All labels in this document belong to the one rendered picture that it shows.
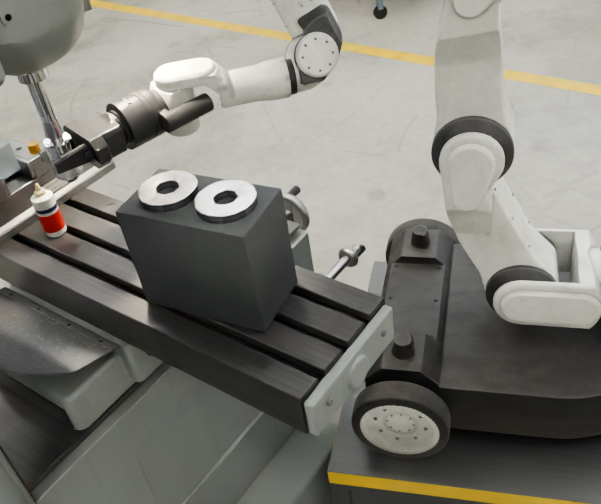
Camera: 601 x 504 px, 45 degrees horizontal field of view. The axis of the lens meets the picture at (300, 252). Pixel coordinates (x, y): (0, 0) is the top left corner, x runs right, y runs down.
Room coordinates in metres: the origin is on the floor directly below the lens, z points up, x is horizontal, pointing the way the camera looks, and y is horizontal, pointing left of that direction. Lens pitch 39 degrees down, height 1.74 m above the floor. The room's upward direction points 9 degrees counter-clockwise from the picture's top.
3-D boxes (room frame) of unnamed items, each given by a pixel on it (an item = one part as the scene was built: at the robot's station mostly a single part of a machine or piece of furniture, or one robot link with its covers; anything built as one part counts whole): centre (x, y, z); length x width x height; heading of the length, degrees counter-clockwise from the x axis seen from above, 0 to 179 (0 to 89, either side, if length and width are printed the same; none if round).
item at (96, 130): (1.14, 0.29, 1.14); 0.13 x 0.12 x 0.10; 36
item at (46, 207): (1.14, 0.45, 1.01); 0.04 x 0.04 x 0.11
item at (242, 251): (0.90, 0.14, 1.05); 0.22 x 0.12 x 0.20; 59
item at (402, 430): (0.93, -0.15, 0.50); 0.20 x 0.05 x 0.20; 71
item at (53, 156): (1.09, 0.36, 1.13); 0.05 x 0.05 x 0.06
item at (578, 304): (1.09, -0.49, 0.68); 0.21 x 0.20 x 0.13; 71
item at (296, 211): (1.47, 0.03, 0.65); 0.16 x 0.12 x 0.12; 139
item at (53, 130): (1.09, 0.36, 1.23); 0.03 x 0.03 x 0.11
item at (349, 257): (1.40, -0.09, 0.53); 0.22 x 0.06 x 0.06; 139
